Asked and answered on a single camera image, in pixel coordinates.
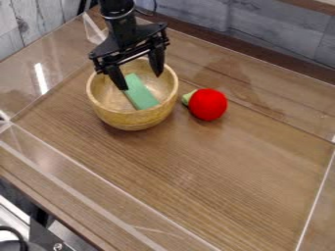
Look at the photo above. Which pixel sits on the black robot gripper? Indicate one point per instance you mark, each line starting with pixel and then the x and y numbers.
pixel 148 42

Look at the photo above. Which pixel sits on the green rectangular stick block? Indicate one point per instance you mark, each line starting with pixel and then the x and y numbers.
pixel 139 94

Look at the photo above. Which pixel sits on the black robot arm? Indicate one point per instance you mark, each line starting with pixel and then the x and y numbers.
pixel 118 13

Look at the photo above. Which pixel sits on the light wooden bowl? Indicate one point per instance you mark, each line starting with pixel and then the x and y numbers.
pixel 112 106

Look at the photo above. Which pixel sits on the red toy strawberry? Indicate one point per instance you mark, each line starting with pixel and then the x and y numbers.
pixel 206 103

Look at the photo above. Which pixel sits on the clear acrylic corner bracket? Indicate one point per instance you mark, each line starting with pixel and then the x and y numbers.
pixel 96 35

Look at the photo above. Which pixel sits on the black metal table bracket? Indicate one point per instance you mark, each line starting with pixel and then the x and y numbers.
pixel 42 236

